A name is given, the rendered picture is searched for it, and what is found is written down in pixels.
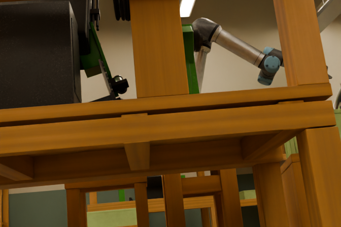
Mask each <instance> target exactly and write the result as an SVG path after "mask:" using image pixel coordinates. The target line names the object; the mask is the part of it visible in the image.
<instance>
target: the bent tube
mask: <svg viewBox="0 0 341 227"><path fill-rule="evenodd" d="M340 101H341V83H340V90H339V92H338V94H337V96H336V98H335V100H334V103H333V109H338V106H339V103H340Z"/></svg>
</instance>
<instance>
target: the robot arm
mask: <svg viewBox="0 0 341 227"><path fill-rule="evenodd" d="M193 29H198V30H199V32H200V34H202V37H203V46H202V47H201V50H200V51H199V52H194V59H195V66H196V73H197V80H198V87H199V93H201V88H202V81H203V75H204V68H205V64H206V58H207V53H209V52H210V51H211V45H212V42H215V43H217V44H218V45H220V46H222V47H224V48H225V49H227V50H229V51H230V52H232V53H234V54H236V55H237V56H239V57H241V58H243V59H244V60H246V61H248V62H249V63H251V64H253V65H255V66H256V67H258V68H259V69H261V71H260V73H259V75H258V79H257V81H258V82H259V83H261V84H263V85H266V86H270V85H271V84H272V81H273V79H274V76H275V74H276V73H277V71H278V70H279V68H280V66H282V67H284V61H283V55H282V51H280V50H277V49H275V48H271V47H265V48H264V51H263V52H261V51H260V50H258V49H256V48H254V47H253V46H251V45H249V44H247V43H246V42H244V41H242V40H240V39H239V38H237V37H235V36H234V35H232V34H230V33H228V32H227V31H225V30H223V29H222V28H221V26H220V25H219V24H217V23H215V22H214V21H212V20H210V19H207V18H198V19H196V20H195V21H194V22H193V23H192V30H193Z"/></svg>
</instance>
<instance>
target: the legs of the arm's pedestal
mask: <svg viewBox="0 0 341 227"><path fill-rule="evenodd" d="M210 174H211V175H209V176H198V177H187V178H181V174H180V173H178V174H168V175H162V187H163V198H164V209H165V221H166V227H186V222H185V212H184V202H183V199H184V198H195V197H205V196H213V200H214V208H215V217H216V226H217V227H243V219H242V211H241V204H240V196H239V191H238V183H237V175H236V168H234V169H223V170H212V171H210Z"/></svg>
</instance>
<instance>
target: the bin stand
mask: <svg viewBox="0 0 341 227"><path fill-rule="evenodd" d="M64 188H65V189H66V204H67V227H87V209H86V193H91V192H103V191H114V190H124V189H131V188H134V192H135V205H136V213H137V226H138V227H150V224H149V211H148V199H147V177H146V176H145V177H134V178H123V179H112V180H101V181H90V182H78V183H67V184H64Z"/></svg>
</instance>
